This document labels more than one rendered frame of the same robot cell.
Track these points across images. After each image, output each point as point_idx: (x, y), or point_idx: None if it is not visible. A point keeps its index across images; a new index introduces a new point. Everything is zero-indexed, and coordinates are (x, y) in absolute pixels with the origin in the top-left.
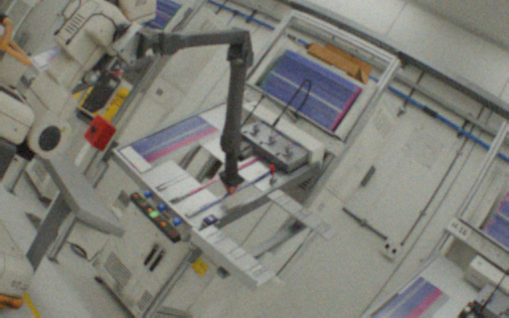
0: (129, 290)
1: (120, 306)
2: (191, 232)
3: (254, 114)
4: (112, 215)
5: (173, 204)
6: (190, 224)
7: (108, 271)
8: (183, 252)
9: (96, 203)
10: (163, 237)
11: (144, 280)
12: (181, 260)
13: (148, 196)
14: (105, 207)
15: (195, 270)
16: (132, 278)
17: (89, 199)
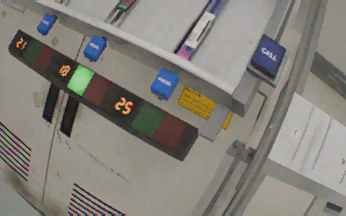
0: (40, 184)
1: (31, 205)
2: (265, 163)
3: None
4: (37, 215)
5: (123, 20)
6: (219, 86)
7: None
8: (141, 66)
9: None
10: (72, 39)
11: (61, 160)
12: (215, 190)
13: (49, 29)
14: (8, 192)
15: (199, 114)
16: (34, 157)
17: None
